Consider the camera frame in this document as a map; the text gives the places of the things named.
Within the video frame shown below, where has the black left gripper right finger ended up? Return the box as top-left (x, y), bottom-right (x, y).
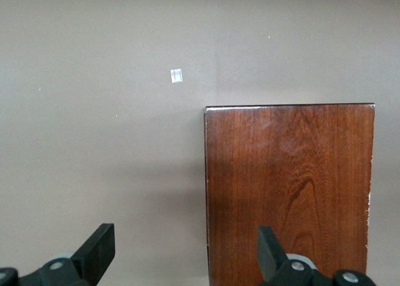
top-left (256, 225), bottom-right (374, 286)

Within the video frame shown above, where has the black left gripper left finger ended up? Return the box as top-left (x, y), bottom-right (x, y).
top-left (0, 223), bottom-right (116, 286)

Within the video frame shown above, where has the brown wooden cabinet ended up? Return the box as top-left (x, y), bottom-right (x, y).
top-left (204, 103), bottom-right (376, 286)

